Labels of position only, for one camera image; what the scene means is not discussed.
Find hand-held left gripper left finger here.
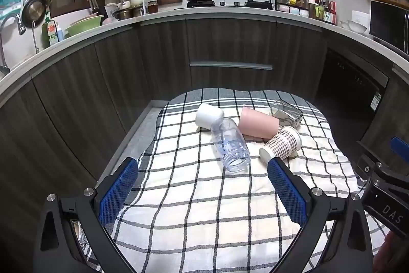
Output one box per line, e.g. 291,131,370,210
33,157,139,273

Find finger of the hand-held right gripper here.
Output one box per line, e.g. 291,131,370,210
356,140,384,180
390,136,409,165

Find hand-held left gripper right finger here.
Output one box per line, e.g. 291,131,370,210
267,158,375,273

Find houndstooth paper cup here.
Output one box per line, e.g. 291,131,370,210
258,126,302,162

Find pink cup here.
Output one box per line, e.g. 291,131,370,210
240,106,281,141

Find square clear glass cup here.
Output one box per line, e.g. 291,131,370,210
270,99,304,130

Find white cup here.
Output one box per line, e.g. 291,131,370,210
196,103,225,129

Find person's right hand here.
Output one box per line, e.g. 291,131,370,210
374,231,409,273

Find black white checked cloth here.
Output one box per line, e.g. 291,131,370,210
95,88,381,273

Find clear plastic bottle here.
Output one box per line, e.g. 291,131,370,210
210,117,251,172

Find black built-in dishwasher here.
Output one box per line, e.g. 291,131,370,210
314,47,391,133

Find dark wood base cabinets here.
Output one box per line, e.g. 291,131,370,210
0,17,409,248

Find black microwave oven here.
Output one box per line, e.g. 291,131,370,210
369,0,409,53

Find white bowls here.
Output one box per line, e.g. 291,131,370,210
339,19,368,35

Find green plastic basin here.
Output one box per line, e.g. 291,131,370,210
65,14,106,37

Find green dish soap bottle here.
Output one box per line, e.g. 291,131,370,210
41,17,59,47

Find steel pot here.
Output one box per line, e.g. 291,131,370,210
111,7,133,21

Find black knife block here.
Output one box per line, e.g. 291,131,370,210
87,0,102,16

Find hanging steel frying pan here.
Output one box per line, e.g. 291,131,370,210
21,0,47,28

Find black gas stove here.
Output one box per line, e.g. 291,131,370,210
187,0,274,9

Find chrome faucet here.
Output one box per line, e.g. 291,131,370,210
0,13,26,69

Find metal drawer handle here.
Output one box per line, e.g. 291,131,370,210
189,61,273,71

